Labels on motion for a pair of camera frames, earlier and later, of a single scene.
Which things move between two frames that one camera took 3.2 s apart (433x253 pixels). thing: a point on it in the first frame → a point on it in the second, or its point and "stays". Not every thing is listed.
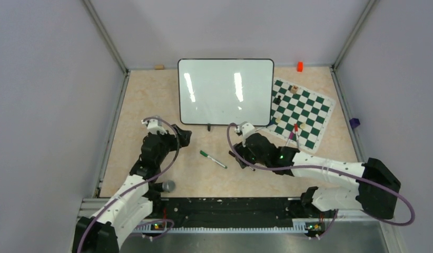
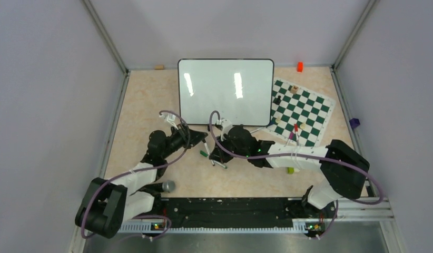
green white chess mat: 292,105 stays
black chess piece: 277,101 stays
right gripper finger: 239,147 → 217,152
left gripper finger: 184,137 → 194,140
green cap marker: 213,159 stays
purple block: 354,122 stays
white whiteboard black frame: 226,91 stays
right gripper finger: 242,164 → 223,157
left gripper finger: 178,130 → 197,134
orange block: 300,65 stays
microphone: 168,186 stays
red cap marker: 296,129 stays
